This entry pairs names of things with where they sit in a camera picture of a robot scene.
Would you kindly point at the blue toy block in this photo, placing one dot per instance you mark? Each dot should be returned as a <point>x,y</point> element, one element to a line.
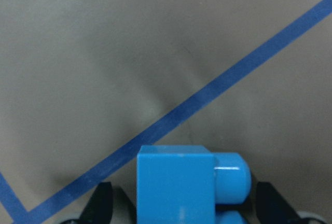
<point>184,184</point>

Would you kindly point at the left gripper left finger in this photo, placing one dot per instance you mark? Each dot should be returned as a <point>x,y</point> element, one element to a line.
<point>99,209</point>

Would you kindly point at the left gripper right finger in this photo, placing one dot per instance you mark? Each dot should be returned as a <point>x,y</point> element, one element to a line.
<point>271,207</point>

